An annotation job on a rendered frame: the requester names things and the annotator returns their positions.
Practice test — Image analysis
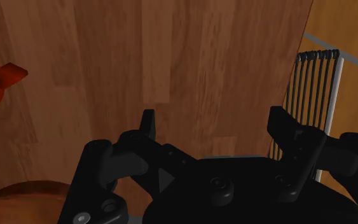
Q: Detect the black wire rack white frame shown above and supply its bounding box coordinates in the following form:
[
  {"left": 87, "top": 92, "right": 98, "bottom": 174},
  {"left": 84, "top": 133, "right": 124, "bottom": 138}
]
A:
[{"left": 268, "top": 49, "right": 345, "bottom": 183}]

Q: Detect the brown wooden bowl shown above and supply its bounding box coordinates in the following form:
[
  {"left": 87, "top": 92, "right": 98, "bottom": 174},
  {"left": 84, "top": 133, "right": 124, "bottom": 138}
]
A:
[{"left": 0, "top": 181, "right": 72, "bottom": 224}]

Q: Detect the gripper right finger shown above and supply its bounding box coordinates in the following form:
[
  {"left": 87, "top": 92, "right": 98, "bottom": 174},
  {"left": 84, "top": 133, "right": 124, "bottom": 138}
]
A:
[{"left": 266, "top": 106, "right": 358, "bottom": 215}]

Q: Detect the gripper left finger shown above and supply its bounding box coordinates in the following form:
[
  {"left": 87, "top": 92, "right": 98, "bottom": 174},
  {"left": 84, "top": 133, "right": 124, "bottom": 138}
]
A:
[{"left": 57, "top": 109, "right": 198, "bottom": 224}]

